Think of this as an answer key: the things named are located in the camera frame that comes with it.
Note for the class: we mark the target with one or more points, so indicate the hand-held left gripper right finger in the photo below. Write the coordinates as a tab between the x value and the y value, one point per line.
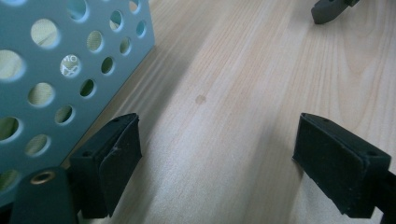
339	168

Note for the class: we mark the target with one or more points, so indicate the grey perforated metal box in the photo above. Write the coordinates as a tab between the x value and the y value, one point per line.
46	102

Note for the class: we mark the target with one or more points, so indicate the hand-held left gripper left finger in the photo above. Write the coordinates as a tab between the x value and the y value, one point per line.
107	161

